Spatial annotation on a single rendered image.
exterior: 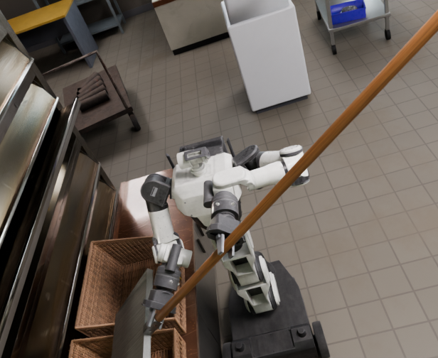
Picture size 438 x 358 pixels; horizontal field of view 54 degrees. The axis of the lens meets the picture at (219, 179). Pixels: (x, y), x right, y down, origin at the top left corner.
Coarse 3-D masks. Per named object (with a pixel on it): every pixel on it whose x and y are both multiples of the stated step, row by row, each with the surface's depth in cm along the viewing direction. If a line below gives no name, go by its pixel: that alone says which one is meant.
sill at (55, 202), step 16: (64, 160) 257; (64, 176) 244; (64, 192) 239; (48, 208) 227; (48, 224) 217; (48, 240) 211; (32, 272) 195; (32, 288) 189; (32, 304) 186; (16, 320) 177; (16, 336) 171; (16, 352) 168
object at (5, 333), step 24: (72, 120) 240; (48, 144) 231; (48, 168) 212; (24, 192) 206; (48, 192) 195; (24, 216) 190; (24, 240) 177; (0, 264) 172; (0, 288) 161; (0, 312) 152
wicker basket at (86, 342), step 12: (108, 336) 203; (156, 336) 207; (168, 336) 208; (180, 336) 209; (72, 348) 200; (84, 348) 206; (96, 348) 209; (108, 348) 210; (156, 348) 214; (168, 348) 214; (180, 348) 213
